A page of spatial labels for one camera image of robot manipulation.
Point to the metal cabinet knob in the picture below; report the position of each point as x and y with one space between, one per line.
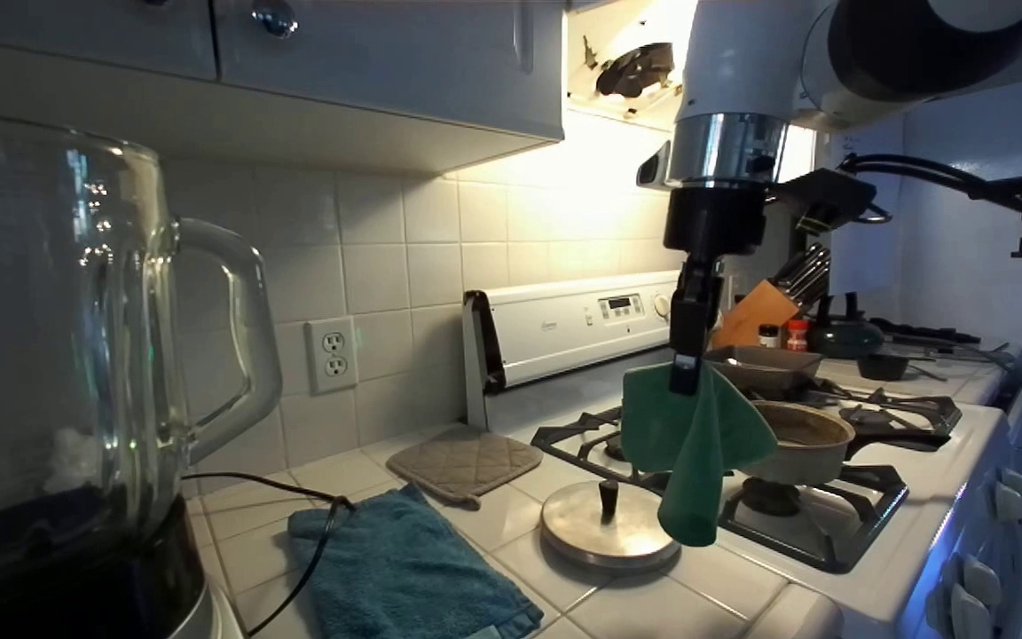
275 16

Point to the grey pot holder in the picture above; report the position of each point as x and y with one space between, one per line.
464 466

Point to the glass blender jar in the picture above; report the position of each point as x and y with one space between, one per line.
53 332

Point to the small black skillet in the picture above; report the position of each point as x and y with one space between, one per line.
884 367

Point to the round metal pot lid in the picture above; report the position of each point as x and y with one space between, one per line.
603 537

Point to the dark frying pan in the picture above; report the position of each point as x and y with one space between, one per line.
772 373

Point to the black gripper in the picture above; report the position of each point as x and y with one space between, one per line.
716 222

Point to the white wall outlet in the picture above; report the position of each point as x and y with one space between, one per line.
332 355

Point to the white stove burner knob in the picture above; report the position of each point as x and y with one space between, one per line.
1014 494
981 580
968 614

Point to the red capped bottle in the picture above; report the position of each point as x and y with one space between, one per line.
797 334

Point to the teal towel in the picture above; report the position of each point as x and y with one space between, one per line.
408 568

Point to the green cloth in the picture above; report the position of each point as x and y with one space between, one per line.
694 462

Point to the wooden knife block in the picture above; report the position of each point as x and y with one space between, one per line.
755 317

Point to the black stove burner grate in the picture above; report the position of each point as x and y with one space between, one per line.
843 509
915 413

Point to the white gas stove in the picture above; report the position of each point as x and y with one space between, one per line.
558 326

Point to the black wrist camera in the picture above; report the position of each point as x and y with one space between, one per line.
832 195

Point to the cream stove timer knob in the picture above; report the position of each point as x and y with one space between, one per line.
661 311

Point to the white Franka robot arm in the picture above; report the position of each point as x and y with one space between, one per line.
746 59

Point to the brown frying pan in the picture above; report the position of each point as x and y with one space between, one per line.
818 445

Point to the grey upper cabinet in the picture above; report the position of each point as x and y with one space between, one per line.
391 59

